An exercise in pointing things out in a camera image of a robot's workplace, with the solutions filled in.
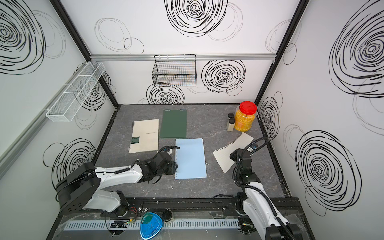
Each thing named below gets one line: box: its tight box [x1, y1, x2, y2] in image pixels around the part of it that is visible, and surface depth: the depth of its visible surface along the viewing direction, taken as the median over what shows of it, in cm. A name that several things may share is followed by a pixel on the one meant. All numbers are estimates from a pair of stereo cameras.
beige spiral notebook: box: [128, 119, 159, 154], surface depth 104 cm
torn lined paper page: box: [212, 132, 254, 174], surface depth 98 cm
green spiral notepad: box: [159, 109, 187, 138], surface depth 111 cm
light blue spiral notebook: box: [175, 138, 207, 180], surface depth 91 cm
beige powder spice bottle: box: [226, 118, 235, 132], surface depth 101 cm
